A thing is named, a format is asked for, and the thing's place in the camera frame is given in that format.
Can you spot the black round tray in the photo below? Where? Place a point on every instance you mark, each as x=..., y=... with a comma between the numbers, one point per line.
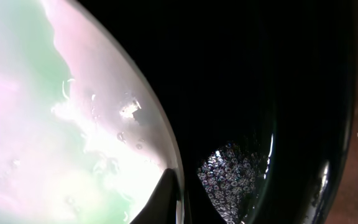
x=260, y=96

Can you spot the white plate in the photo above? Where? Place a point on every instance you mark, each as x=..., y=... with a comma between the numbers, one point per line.
x=83, y=137

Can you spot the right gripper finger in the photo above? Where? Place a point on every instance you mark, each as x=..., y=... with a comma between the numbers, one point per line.
x=161, y=208

